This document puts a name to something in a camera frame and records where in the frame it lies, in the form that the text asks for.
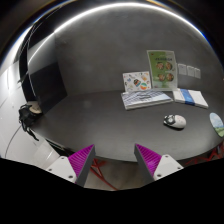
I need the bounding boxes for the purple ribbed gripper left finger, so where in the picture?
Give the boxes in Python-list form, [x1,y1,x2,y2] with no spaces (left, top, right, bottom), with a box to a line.
[46,144,95,184]

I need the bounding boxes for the white computer mouse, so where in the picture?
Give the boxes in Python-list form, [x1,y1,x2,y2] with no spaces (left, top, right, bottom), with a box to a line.
[163,115,186,129]

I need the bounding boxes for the white wall socket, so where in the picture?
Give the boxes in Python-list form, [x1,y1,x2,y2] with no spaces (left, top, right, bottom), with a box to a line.
[194,68,201,79]
[178,64,187,75]
[187,66,195,77]

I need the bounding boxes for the white wall socket right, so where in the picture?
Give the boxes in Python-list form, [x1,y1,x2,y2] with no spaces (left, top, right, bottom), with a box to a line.
[194,68,201,79]

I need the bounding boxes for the green menu stand sign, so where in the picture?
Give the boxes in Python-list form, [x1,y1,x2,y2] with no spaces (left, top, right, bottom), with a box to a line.
[147,50,177,91]

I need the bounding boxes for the white wall socket left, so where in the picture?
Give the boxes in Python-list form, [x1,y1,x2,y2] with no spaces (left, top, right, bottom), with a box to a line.
[178,64,187,75]

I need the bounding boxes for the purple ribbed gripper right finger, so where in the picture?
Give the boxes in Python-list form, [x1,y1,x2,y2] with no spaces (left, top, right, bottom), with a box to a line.
[134,144,183,182]

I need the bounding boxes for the round landscape mouse pad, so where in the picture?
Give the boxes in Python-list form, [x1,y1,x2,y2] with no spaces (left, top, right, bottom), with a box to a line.
[209,113,224,137]

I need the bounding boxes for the white sticker card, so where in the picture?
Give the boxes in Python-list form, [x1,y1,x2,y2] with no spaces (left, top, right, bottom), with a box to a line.
[123,71,151,92]

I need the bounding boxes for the white and blue box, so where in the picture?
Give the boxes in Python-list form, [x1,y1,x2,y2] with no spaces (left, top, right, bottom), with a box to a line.
[173,88,208,108]

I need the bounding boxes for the black monitor panel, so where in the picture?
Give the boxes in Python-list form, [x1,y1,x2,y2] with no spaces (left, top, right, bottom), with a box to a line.
[30,63,67,114]

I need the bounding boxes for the white wall socket middle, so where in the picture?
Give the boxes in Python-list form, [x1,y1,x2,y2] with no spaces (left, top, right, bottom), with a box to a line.
[187,66,195,77]

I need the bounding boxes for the red table frame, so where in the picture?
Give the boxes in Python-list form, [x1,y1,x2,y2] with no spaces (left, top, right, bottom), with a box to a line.
[86,141,224,191]

